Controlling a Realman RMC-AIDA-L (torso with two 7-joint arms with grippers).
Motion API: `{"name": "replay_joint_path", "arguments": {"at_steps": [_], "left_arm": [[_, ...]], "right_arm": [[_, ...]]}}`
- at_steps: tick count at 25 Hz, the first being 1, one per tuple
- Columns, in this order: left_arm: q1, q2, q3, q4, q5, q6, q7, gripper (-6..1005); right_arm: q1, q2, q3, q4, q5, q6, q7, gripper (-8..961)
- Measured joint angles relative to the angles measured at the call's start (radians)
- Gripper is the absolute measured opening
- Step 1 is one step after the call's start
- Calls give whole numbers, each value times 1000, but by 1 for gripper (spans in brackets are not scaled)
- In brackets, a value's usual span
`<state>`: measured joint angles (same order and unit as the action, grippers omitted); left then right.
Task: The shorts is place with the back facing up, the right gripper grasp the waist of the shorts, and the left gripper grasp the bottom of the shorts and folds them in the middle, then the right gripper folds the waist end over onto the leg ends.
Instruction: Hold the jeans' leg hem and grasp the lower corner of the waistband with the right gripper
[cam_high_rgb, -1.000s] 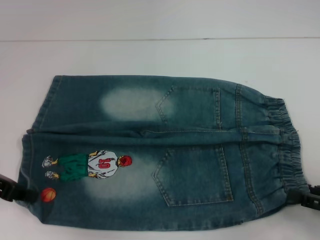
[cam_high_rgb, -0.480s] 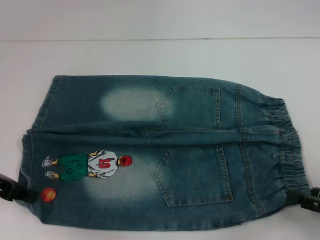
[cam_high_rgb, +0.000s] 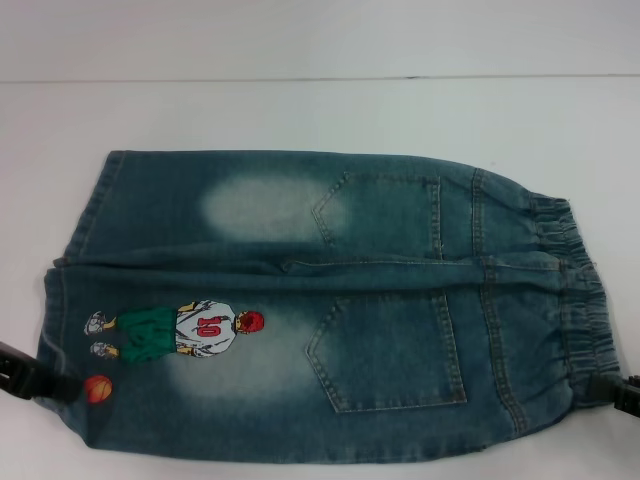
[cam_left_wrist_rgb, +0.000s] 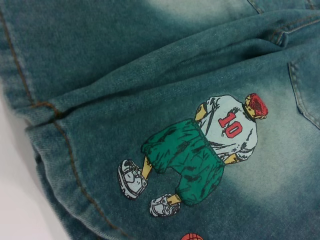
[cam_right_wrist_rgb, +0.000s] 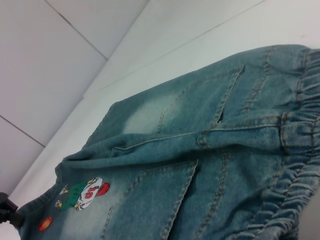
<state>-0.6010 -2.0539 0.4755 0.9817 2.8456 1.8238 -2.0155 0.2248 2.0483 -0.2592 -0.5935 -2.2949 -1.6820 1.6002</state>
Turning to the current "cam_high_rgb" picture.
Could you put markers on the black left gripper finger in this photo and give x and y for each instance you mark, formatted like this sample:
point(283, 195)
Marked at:
point(15, 357)
point(45, 386)

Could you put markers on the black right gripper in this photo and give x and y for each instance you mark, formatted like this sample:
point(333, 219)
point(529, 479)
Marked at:
point(630, 397)

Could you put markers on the blue denim shorts with print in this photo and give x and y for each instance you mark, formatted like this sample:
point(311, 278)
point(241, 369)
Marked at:
point(380, 240)

